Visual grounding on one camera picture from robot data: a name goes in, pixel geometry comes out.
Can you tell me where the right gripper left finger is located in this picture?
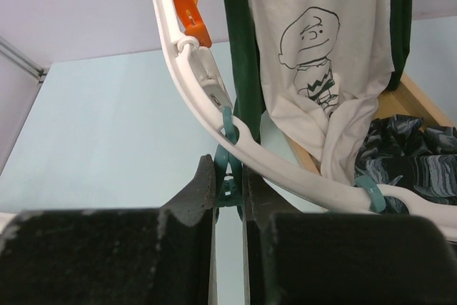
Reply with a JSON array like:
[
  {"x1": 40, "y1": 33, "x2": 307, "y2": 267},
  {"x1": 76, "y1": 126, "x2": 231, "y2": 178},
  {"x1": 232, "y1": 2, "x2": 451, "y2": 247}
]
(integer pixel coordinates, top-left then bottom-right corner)
[{"x1": 1, "y1": 155, "x2": 217, "y2": 304}]

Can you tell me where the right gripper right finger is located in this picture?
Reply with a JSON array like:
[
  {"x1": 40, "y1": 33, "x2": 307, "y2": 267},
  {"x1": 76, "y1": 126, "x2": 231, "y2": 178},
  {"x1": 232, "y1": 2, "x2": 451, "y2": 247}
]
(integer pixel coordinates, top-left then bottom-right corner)
[{"x1": 242, "y1": 168, "x2": 456, "y2": 304}]

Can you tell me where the teal clothespin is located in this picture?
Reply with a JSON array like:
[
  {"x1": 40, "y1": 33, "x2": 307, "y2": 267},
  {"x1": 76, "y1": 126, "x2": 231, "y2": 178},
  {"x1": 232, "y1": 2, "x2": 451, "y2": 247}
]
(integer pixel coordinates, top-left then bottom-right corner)
[
  {"x1": 354, "y1": 175, "x2": 386, "y2": 214},
  {"x1": 214, "y1": 106, "x2": 243, "y2": 220}
]

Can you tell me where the white round clip hanger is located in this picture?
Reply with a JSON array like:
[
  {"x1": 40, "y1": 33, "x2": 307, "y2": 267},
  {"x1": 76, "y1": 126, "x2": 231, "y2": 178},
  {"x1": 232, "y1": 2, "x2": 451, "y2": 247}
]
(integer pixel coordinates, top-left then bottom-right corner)
[{"x1": 152, "y1": 0, "x2": 456, "y2": 241}]

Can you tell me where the dark patterned garment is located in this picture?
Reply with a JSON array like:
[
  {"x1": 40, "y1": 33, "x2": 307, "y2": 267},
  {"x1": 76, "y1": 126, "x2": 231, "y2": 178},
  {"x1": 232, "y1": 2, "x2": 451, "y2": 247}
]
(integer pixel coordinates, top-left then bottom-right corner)
[{"x1": 354, "y1": 114, "x2": 456, "y2": 206}]

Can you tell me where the dark green sleeve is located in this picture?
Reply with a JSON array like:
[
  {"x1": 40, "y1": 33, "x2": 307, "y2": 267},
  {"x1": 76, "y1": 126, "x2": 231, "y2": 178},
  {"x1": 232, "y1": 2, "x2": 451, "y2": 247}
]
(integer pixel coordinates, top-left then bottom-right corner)
[{"x1": 224, "y1": 0, "x2": 266, "y2": 143}]

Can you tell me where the white printed t-shirt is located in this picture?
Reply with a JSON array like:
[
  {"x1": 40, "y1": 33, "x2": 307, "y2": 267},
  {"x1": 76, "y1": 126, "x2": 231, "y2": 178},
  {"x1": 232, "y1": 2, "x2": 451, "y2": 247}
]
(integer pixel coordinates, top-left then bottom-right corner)
[{"x1": 248, "y1": 0, "x2": 393, "y2": 185}]

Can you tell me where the aluminium corner profile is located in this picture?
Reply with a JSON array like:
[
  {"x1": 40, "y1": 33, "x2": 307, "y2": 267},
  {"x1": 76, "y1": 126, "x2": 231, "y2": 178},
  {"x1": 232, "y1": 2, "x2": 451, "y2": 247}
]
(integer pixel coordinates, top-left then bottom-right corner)
[{"x1": 0, "y1": 37, "x2": 49, "y2": 84}]

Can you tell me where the orange clothespin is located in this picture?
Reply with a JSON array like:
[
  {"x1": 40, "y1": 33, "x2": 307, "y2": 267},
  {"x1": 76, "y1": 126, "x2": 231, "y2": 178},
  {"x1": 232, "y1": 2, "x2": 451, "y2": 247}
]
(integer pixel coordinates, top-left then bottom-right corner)
[{"x1": 173, "y1": 0, "x2": 212, "y2": 48}]

